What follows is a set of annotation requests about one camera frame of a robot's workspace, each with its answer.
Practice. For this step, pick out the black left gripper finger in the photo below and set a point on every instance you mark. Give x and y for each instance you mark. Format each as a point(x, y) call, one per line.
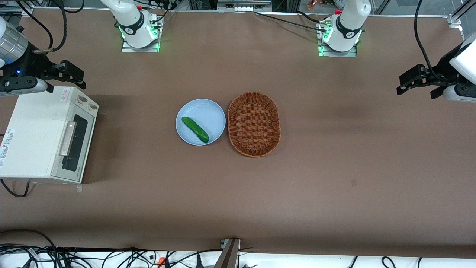
point(412, 74)
point(412, 88)

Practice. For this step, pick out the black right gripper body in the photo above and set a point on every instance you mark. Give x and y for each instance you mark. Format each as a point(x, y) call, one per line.
point(32, 63)

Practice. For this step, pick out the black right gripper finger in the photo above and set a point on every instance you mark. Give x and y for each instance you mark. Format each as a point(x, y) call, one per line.
point(70, 81)
point(72, 70)

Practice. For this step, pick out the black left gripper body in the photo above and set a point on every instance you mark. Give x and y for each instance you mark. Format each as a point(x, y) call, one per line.
point(441, 73)

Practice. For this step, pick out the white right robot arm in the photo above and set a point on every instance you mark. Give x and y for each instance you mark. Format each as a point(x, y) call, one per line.
point(130, 15)

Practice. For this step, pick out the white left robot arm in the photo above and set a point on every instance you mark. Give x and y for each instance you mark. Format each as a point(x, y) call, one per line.
point(347, 22)

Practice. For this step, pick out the red white oven sticker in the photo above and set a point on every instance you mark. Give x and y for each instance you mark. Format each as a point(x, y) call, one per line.
point(64, 93)

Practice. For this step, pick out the round white oven knob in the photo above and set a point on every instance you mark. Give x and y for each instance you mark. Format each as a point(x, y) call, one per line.
point(82, 99)
point(93, 107)

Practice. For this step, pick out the white toaster oven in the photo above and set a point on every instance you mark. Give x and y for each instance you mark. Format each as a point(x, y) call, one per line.
point(33, 126)

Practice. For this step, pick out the printed oven label sticker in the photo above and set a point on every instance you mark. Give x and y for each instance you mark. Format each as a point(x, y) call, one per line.
point(6, 147)

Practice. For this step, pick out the clear tape piece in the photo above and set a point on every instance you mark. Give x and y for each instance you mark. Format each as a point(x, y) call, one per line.
point(79, 188)

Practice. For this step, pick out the green cucumber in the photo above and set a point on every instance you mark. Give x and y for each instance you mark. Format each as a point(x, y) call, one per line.
point(195, 129)

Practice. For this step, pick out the light blue plate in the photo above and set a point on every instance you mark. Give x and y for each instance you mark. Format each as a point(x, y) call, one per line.
point(208, 115)

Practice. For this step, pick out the brown wicker basket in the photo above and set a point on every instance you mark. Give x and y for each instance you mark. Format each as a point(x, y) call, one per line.
point(253, 124)

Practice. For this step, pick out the grey power strip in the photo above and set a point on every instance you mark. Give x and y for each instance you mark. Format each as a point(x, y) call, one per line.
point(243, 6)

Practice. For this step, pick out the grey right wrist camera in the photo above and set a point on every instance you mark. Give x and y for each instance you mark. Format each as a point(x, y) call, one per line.
point(37, 85)

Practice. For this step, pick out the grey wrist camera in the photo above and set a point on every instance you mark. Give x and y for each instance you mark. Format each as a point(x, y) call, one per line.
point(37, 85)
point(459, 93)

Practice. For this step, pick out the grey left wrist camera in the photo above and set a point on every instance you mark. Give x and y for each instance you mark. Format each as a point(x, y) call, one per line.
point(459, 93)

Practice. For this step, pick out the aluminium frame profile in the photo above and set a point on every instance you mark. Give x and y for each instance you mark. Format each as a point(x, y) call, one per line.
point(455, 20)

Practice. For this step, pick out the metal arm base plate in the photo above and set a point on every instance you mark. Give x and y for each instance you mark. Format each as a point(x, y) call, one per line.
point(128, 49)
point(349, 54)

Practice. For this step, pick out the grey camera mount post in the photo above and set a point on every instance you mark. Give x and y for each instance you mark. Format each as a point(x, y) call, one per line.
point(228, 255)

